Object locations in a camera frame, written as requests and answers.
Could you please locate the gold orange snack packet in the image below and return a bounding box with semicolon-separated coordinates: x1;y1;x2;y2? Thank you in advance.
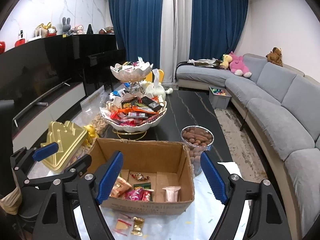
110;176;132;198

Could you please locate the red twisted candy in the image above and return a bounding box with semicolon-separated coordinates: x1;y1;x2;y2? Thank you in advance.
130;173;150;181

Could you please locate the red pink snack bag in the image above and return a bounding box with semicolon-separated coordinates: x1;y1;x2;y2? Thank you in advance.
125;187;153;202

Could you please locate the beige snack packet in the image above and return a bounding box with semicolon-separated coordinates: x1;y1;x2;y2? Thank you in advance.
162;186;181;202

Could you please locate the clear bag pale biscuit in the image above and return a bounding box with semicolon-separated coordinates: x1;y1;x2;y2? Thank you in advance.
113;213;133;236

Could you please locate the green cracker packet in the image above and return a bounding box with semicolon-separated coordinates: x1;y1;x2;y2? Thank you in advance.
133;182;152;190

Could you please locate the small gold candy packet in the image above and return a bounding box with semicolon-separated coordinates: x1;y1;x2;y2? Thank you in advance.
131;217;145;236

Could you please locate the white tv cabinet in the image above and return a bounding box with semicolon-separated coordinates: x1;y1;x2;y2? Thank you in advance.
12;82;86;151

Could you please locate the gold lid candy jar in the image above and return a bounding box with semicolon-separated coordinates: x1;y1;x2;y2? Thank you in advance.
41;121;88;173

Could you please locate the peanut bag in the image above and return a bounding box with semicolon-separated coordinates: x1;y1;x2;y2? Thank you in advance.
80;86;109;137

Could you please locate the light patterned table cloth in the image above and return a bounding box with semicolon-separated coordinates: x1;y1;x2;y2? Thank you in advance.
72;160;251;240

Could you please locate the white tiered snack stand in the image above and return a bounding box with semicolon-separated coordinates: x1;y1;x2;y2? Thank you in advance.
100;57;172;140

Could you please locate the brown cardboard box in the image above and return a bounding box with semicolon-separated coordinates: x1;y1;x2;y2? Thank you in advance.
87;138;195;215

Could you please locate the black television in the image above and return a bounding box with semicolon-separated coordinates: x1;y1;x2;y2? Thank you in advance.
1;36;82;126

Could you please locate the clear nut canister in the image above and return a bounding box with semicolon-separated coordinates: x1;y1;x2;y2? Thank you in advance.
181;126;214;176

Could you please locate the grey sectional sofa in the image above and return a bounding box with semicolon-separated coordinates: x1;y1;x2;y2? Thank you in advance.
175;54;319;239

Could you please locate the red heart balloon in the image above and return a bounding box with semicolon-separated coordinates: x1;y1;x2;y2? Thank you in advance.
0;41;6;54

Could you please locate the grey toy bin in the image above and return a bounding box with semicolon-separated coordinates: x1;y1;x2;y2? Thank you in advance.
209;86;232;109

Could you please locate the grey knitted bunny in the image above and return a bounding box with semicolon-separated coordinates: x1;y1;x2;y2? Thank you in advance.
62;17;71;34

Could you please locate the pink plush toy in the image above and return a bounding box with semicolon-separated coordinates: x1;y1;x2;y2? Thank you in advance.
229;51;252;78

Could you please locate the brown plush toy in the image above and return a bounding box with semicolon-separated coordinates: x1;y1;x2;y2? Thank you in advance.
266;47;283;67

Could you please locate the yellow plush toy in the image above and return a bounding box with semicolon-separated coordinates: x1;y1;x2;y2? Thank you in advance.
219;54;233;69

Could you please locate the blue curtain left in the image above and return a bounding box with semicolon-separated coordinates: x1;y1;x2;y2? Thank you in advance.
108;0;163;68

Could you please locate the blue curtain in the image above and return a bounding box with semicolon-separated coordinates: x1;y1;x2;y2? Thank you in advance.
189;0;249;60
108;0;163;68

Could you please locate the white sheer curtain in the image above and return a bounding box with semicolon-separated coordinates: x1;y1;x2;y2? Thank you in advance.
160;0;193;83

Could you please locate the blue curtain right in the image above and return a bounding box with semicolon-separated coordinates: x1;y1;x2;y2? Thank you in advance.
189;0;249;60

